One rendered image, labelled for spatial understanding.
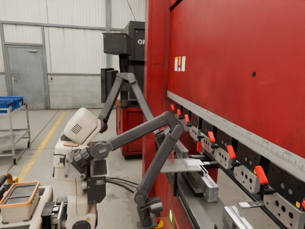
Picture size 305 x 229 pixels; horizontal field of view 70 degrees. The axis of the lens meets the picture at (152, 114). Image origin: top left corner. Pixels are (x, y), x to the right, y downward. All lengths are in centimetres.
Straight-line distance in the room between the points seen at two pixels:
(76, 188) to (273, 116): 106
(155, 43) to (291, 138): 168
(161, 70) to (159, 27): 40
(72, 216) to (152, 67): 144
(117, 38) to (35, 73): 644
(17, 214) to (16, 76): 751
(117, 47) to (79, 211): 156
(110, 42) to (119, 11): 627
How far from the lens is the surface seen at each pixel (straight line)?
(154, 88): 221
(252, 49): 94
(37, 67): 855
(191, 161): 157
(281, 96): 80
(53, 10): 861
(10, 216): 146
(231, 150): 100
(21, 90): 875
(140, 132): 106
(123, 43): 232
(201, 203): 139
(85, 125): 119
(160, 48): 221
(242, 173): 101
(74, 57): 838
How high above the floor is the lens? 164
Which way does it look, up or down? 13 degrees down
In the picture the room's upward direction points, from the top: 2 degrees clockwise
